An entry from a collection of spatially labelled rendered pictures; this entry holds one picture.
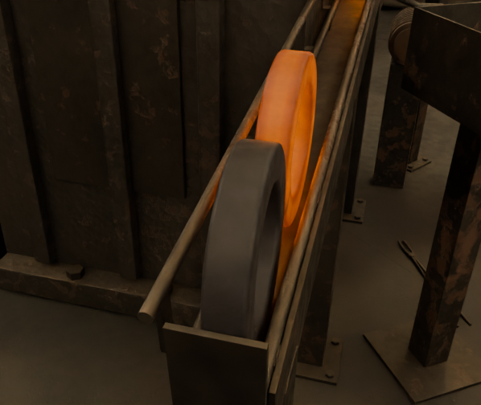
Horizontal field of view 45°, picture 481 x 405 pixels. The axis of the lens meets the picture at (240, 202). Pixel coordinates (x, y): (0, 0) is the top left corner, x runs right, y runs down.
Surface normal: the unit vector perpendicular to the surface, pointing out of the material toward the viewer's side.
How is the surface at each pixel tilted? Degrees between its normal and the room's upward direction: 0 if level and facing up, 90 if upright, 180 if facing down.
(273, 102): 43
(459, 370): 0
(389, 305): 0
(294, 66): 15
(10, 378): 0
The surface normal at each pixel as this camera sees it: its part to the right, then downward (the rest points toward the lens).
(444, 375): 0.02, -0.85
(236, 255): -0.16, -0.09
